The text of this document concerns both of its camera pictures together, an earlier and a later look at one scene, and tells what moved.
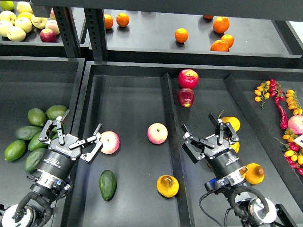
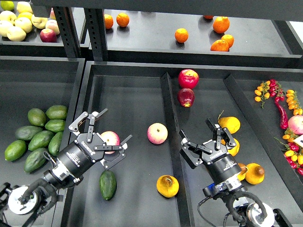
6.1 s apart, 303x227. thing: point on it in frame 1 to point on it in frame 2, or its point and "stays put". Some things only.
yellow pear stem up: x=167 y=186 stays put
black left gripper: x=58 y=160 to x=80 y=155
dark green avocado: x=108 y=184 stays put
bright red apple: x=188 y=78 stays put
